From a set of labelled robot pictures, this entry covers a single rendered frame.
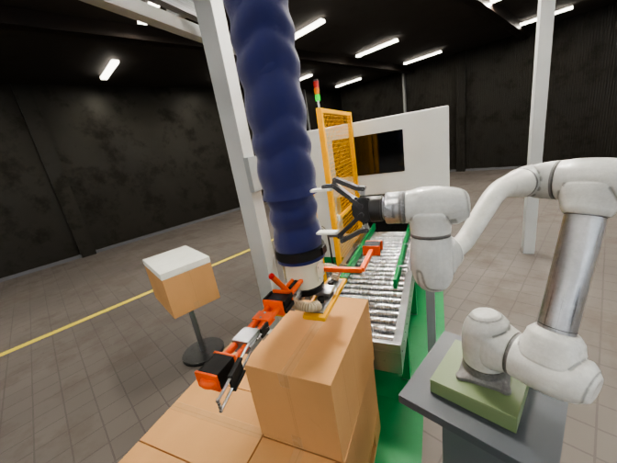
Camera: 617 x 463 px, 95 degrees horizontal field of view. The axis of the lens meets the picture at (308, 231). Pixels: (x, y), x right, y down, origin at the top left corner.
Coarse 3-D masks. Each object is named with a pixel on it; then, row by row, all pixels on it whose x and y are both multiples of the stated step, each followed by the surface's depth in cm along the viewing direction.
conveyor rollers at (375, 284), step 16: (384, 240) 349; (400, 240) 340; (384, 256) 300; (368, 272) 272; (384, 272) 266; (352, 288) 252; (368, 288) 246; (384, 288) 240; (400, 288) 235; (384, 304) 216; (384, 320) 199; (384, 336) 182
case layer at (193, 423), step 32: (192, 384) 169; (192, 416) 147; (224, 416) 144; (256, 416) 141; (160, 448) 133; (192, 448) 131; (224, 448) 128; (256, 448) 126; (288, 448) 124; (352, 448) 124
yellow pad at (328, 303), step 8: (328, 280) 141; (344, 280) 140; (336, 288) 132; (320, 296) 123; (336, 296) 127; (328, 304) 121; (312, 312) 117; (320, 312) 116; (328, 312) 117; (312, 320) 116; (320, 320) 114
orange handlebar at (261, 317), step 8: (368, 256) 133; (344, 272) 126; (352, 272) 124; (360, 272) 123; (296, 288) 116; (264, 312) 99; (272, 312) 99; (256, 320) 97; (264, 320) 96; (272, 320) 99; (232, 344) 86; (224, 352) 84; (232, 352) 85; (240, 352) 83; (200, 384) 74; (208, 384) 73; (216, 384) 73
